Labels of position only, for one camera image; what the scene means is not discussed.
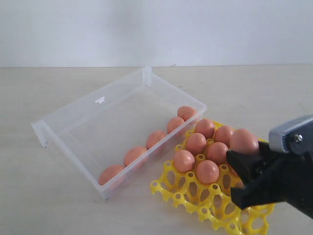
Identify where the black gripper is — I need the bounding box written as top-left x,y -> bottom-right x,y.
226,141 -> 313,218

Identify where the brown egg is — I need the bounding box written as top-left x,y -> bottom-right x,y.
194,119 -> 215,139
146,130 -> 167,150
123,146 -> 147,167
230,128 -> 259,154
206,142 -> 228,165
173,150 -> 195,173
214,125 -> 234,147
196,160 -> 220,185
230,167 -> 239,177
177,106 -> 197,121
185,133 -> 206,156

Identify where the yellow plastic egg tray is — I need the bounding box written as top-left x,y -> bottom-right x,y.
149,118 -> 276,235

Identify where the brown egg top back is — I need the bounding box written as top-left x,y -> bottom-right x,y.
146,130 -> 167,150

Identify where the clear plastic storage box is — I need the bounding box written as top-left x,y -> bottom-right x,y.
32,67 -> 207,200

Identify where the brown egg right edge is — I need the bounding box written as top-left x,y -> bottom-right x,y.
167,117 -> 185,134

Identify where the brown egg front corner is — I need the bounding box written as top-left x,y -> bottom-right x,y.
98,164 -> 125,190

